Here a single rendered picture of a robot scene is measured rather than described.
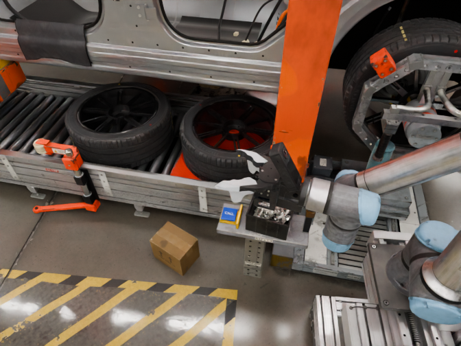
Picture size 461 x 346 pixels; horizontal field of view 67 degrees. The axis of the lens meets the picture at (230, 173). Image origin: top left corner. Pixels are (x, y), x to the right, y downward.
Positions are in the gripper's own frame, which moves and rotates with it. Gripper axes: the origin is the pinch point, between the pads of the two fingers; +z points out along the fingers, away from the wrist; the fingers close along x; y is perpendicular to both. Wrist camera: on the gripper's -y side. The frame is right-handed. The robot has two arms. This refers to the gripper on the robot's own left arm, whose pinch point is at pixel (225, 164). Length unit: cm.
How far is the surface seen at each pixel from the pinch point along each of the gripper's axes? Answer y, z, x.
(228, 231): 74, 11, 43
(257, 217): 61, -1, 46
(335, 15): -23, -15, 56
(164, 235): 100, 51, 50
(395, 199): 86, -68, 115
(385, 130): 22, -43, 75
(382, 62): 1, -35, 93
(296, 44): -12, -4, 56
